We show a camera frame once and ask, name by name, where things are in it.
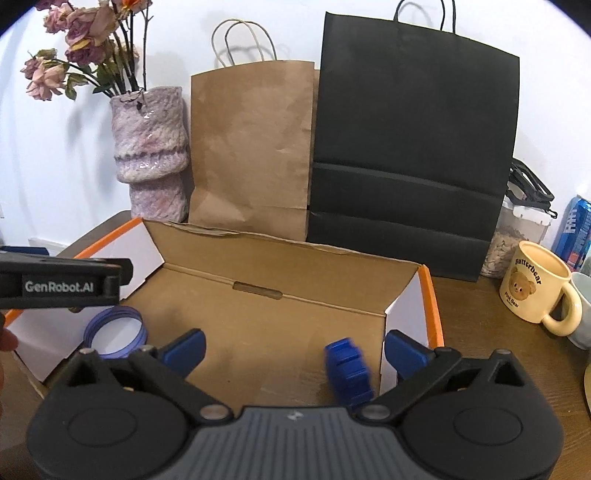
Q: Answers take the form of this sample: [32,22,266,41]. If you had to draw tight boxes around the thin blue-purple tape ring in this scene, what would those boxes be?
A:
[83,307,148,358]

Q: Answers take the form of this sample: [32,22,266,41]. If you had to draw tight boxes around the dried rose bouquet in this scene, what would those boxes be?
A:
[19,0,155,102]

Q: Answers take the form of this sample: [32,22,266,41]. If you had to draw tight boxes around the clear container with black lid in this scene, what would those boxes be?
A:
[480,158,558,279]

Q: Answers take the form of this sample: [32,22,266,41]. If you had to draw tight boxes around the person's left hand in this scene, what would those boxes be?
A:
[0,315,19,354]

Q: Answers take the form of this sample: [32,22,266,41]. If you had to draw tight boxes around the pale ceramic cup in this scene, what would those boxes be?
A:
[567,271,591,350]

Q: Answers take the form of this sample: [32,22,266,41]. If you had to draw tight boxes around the brown paper bag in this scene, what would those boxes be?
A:
[188,18,320,241]

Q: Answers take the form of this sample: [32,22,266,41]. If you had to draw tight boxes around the pink textured vase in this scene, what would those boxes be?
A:
[109,86,191,223]

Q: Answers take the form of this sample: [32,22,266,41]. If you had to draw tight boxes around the orange printed cardboard box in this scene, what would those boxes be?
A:
[4,217,446,409]

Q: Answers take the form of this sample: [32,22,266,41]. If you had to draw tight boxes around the black paper bag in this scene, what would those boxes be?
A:
[305,0,521,282]

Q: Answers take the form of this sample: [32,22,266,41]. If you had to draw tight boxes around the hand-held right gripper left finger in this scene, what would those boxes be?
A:
[67,328,232,423]

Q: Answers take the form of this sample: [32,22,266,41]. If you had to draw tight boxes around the blue drink can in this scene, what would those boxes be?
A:
[555,195,591,272]

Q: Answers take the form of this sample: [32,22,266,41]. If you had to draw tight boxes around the blue-purple ribbed plastic cap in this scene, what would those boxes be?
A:
[324,338,376,412]

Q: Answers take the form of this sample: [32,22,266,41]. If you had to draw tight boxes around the yellow bear mug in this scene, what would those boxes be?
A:
[499,240,583,337]

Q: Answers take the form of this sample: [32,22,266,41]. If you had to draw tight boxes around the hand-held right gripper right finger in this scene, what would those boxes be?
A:
[358,329,525,423]

